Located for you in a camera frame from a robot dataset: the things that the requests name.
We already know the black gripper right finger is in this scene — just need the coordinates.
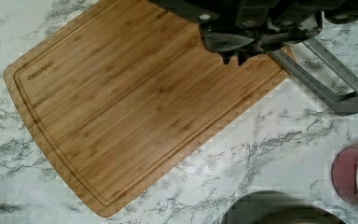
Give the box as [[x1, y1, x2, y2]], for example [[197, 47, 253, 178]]
[[238, 31, 290, 66]]

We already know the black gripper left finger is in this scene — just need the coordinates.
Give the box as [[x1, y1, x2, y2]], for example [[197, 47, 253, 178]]
[[199, 26, 255, 65]]

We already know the bamboo cutting board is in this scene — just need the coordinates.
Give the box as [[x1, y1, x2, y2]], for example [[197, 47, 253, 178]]
[[4, 0, 286, 217]]

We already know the maroon round coaster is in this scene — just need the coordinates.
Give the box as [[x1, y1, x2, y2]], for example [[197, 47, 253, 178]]
[[331, 145, 358, 205]]

